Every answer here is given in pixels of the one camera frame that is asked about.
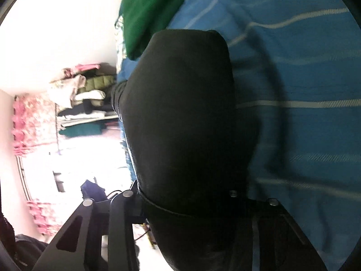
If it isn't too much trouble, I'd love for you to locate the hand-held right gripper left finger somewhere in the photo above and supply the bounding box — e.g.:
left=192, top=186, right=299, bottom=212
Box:
left=32, top=180, right=145, bottom=271

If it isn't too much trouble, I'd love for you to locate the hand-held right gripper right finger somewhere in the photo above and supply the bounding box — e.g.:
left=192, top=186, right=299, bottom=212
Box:
left=229, top=190, right=329, bottom=271

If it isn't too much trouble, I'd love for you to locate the black leather jacket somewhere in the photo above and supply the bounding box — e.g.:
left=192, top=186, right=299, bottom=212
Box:
left=110, top=30, right=260, bottom=271

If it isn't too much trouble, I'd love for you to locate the pile of clothes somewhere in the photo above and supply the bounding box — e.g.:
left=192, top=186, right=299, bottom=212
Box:
left=47, top=63, right=119, bottom=137

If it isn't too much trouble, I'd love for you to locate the pink floral cloth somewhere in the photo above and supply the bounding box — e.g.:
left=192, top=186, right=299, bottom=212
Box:
left=11, top=93, right=63, bottom=235

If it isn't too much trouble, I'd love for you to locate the blue striped bed sheet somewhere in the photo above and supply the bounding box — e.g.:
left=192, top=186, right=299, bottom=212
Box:
left=116, top=0, right=361, bottom=271

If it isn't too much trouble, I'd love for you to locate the green sweater with white stripes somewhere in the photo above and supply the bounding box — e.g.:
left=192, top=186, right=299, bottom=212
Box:
left=118, top=0, right=204, bottom=60

